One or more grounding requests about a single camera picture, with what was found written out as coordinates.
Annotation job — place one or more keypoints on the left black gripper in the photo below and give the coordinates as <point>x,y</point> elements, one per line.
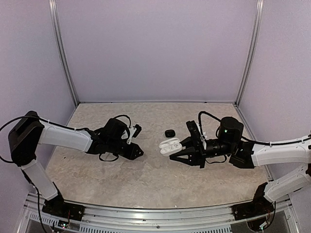
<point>131,153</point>

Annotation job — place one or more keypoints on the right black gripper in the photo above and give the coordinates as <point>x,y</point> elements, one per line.
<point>197,157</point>

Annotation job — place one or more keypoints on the white earbud charging case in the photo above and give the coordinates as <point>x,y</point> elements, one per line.
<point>170,146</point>

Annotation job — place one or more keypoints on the black earbud charging case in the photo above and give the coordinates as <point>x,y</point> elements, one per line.
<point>169,133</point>

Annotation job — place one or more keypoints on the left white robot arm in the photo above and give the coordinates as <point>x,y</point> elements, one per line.
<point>114,137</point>

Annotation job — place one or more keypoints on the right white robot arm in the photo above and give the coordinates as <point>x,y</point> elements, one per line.
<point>249,154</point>

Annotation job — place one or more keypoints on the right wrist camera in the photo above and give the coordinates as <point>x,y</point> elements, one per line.
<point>197,139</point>

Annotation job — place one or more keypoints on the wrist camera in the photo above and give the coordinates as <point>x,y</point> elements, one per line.
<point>197,139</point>
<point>132,132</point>

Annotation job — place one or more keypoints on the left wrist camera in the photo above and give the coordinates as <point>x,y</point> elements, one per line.
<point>132,132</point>

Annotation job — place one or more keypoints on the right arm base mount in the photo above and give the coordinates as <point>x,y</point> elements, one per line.
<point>259,205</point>

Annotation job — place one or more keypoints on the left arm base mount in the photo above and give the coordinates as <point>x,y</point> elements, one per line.
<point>63,209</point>

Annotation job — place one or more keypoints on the front aluminium rail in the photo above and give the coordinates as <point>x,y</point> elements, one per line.
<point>107,219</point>

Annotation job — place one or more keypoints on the right aluminium frame post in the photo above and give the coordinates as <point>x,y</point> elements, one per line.
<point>251,51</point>

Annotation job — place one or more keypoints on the aluminium frame post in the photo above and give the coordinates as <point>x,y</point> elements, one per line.
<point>61,51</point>
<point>251,51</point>

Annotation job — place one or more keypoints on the left aluminium frame post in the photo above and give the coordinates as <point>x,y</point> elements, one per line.
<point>61,51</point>

